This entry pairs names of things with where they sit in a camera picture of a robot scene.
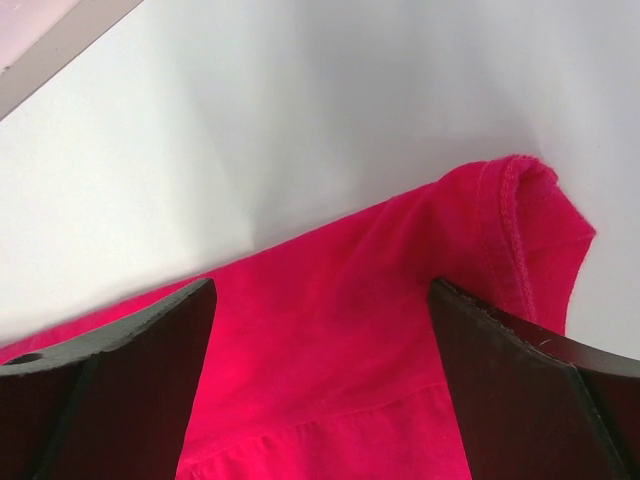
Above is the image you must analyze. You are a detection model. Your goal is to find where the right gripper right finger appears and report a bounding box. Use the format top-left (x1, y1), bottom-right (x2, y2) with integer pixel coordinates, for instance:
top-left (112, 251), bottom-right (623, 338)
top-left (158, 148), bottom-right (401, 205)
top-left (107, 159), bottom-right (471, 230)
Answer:
top-left (428, 279), bottom-right (639, 479)

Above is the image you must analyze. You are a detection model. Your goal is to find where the pink red t shirt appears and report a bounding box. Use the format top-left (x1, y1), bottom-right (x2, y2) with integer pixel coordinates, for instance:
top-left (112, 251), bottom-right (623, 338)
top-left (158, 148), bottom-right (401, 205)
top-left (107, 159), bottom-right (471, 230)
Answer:
top-left (0, 153), bottom-right (597, 480)

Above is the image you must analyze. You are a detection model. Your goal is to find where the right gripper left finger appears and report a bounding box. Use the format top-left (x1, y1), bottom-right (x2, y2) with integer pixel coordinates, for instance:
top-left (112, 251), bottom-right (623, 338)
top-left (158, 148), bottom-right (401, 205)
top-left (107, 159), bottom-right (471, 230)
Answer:
top-left (1, 279), bottom-right (216, 479)

